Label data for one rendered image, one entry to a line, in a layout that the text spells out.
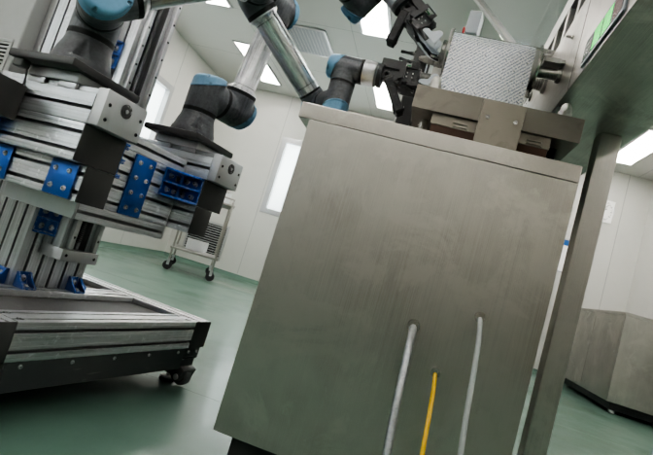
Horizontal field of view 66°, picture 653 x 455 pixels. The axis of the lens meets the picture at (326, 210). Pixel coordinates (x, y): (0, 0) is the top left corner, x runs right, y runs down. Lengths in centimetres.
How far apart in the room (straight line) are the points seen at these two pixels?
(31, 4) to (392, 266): 135
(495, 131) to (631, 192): 641
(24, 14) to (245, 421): 136
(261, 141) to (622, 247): 508
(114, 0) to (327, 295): 82
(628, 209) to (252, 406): 674
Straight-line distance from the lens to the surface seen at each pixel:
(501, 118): 128
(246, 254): 738
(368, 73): 152
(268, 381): 122
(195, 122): 177
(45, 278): 173
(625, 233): 752
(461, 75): 155
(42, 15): 189
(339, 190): 119
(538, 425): 162
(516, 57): 159
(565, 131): 132
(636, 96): 147
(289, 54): 159
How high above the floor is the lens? 53
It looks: 6 degrees up
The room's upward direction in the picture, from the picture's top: 17 degrees clockwise
